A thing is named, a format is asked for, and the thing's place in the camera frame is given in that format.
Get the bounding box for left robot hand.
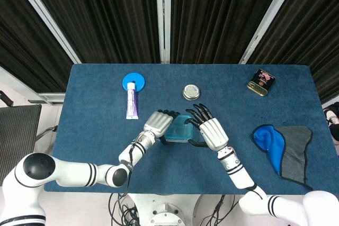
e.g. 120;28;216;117
144;109;181;146

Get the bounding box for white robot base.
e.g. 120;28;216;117
127;194;210;226

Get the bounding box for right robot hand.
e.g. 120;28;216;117
185;103;230;151

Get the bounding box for black backpack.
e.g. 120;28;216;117
323;105;339;142

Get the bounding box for blue round plastic disc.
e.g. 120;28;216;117
122;71;147;93

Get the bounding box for white purple toothpaste tube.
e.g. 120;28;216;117
126;82;139;120

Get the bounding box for black cable bundle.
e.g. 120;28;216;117
108;193;141;226
201;194;236;226

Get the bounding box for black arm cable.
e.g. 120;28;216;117
122;143;136;198

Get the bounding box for blue and grey cloth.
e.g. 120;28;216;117
251;124;314;191

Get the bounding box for round metal tin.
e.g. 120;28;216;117
182;84;201;102

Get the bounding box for white frame post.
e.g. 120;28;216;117
239;0;303;65
155;0;172;64
7;0;82;65

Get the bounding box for rectangular black gold tin can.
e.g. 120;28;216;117
246;69;276;97

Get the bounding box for blue fabric table cover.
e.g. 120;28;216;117
43;64;339;195

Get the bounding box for clear blue plastic container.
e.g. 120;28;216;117
165;114;200;143

